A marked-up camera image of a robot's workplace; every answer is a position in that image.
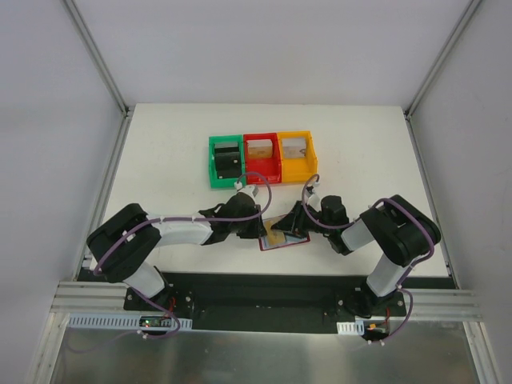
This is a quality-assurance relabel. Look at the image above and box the red plastic bin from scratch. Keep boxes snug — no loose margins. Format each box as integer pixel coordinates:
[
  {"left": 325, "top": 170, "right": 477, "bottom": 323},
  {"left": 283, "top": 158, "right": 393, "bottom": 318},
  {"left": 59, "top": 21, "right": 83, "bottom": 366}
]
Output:
[{"left": 243, "top": 133, "right": 282, "bottom": 184}]

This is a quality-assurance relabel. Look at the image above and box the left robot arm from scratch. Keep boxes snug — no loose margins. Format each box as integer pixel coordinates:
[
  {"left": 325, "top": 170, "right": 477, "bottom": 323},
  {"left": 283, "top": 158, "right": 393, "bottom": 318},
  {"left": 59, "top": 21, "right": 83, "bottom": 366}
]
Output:
[{"left": 86, "top": 191, "right": 264, "bottom": 311}]

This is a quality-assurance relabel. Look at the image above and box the yellow plastic bin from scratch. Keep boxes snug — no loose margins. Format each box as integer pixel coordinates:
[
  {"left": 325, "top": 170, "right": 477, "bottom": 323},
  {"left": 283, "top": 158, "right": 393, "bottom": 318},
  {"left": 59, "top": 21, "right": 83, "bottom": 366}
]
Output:
[{"left": 277, "top": 130, "right": 318, "bottom": 184}]

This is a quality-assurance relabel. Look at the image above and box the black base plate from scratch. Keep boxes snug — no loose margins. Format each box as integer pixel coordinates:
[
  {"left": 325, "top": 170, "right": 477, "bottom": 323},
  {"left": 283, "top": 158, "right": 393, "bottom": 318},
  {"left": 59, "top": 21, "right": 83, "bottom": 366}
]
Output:
[{"left": 78, "top": 267, "right": 413, "bottom": 333}]

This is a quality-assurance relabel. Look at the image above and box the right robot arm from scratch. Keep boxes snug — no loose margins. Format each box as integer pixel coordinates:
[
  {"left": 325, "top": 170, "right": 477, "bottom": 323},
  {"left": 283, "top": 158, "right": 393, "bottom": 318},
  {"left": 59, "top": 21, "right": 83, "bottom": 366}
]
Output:
[{"left": 271, "top": 194, "right": 442, "bottom": 318}]

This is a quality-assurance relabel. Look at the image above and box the red leather card holder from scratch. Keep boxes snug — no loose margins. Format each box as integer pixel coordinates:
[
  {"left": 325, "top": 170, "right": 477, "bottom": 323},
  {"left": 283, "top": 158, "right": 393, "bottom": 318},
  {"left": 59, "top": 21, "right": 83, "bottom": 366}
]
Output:
[{"left": 258, "top": 215, "right": 311, "bottom": 253}]

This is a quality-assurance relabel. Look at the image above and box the aluminium frame post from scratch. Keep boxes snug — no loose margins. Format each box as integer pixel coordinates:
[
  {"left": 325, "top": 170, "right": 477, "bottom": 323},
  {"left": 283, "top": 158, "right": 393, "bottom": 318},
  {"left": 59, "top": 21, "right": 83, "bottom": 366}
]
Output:
[
  {"left": 60, "top": 0, "right": 130, "bottom": 116},
  {"left": 404, "top": 0, "right": 483, "bottom": 121}
]

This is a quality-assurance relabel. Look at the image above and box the white cable duct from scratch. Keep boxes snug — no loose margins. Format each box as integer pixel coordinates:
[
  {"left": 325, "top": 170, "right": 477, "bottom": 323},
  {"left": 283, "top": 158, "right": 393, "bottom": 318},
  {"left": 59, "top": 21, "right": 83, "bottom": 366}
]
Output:
[
  {"left": 68, "top": 314, "right": 193, "bottom": 332},
  {"left": 336, "top": 319, "right": 366, "bottom": 336}
]

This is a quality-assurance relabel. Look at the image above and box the left aluminium frame post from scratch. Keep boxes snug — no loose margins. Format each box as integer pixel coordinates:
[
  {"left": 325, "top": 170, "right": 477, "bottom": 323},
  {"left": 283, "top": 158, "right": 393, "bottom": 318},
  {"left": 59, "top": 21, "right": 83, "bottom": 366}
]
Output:
[{"left": 60, "top": 0, "right": 130, "bottom": 116}]

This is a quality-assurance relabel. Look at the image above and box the green plastic bin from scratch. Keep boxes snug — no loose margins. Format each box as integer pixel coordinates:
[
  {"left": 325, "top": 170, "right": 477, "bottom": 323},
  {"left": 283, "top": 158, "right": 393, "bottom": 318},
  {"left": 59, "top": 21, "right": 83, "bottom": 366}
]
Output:
[{"left": 208, "top": 134, "right": 246, "bottom": 189}]

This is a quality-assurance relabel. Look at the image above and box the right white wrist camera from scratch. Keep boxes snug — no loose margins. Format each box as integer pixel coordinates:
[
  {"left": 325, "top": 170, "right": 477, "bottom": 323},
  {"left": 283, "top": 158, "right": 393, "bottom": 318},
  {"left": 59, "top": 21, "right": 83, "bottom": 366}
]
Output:
[{"left": 304, "top": 182, "right": 321, "bottom": 206}]

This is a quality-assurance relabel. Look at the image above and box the gold VIP credit card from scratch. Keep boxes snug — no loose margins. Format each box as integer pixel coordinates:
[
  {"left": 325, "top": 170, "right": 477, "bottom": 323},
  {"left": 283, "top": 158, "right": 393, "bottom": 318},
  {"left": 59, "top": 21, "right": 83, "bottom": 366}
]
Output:
[{"left": 263, "top": 216, "right": 286, "bottom": 248}]

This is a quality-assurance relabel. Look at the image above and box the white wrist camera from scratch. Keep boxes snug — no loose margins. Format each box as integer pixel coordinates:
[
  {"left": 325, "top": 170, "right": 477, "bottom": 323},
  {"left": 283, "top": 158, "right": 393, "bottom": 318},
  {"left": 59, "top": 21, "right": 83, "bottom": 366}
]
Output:
[
  {"left": 234, "top": 182, "right": 258, "bottom": 200},
  {"left": 304, "top": 182, "right": 321, "bottom": 206}
]

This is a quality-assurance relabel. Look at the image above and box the right white cable duct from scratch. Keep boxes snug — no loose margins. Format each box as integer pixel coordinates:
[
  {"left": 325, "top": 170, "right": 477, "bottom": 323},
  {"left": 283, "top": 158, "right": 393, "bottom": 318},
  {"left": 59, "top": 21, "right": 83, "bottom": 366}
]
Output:
[{"left": 336, "top": 319, "right": 366, "bottom": 336}]

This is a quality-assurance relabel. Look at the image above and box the right aluminium frame post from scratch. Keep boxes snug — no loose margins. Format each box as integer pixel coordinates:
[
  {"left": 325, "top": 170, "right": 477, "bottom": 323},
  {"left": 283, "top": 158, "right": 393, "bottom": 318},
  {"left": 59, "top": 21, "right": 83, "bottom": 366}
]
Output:
[{"left": 404, "top": 0, "right": 483, "bottom": 121}]

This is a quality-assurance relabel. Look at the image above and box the left white cable duct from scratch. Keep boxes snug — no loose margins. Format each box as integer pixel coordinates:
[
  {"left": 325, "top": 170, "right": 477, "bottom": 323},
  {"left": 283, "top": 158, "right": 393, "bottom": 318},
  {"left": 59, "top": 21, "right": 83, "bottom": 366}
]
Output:
[{"left": 68, "top": 314, "right": 193, "bottom": 332}]

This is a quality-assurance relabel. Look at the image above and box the black card in green bin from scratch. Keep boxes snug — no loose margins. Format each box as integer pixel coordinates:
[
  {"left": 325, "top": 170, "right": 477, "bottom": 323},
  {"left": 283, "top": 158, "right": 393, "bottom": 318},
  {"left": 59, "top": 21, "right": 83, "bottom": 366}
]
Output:
[{"left": 214, "top": 142, "right": 242, "bottom": 179}]

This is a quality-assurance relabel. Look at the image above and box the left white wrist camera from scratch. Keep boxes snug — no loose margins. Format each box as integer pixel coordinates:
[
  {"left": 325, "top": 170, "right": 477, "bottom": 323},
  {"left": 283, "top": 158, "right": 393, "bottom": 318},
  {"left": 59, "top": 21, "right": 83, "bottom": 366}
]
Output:
[{"left": 234, "top": 182, "right": 258, "bottom": 200}]

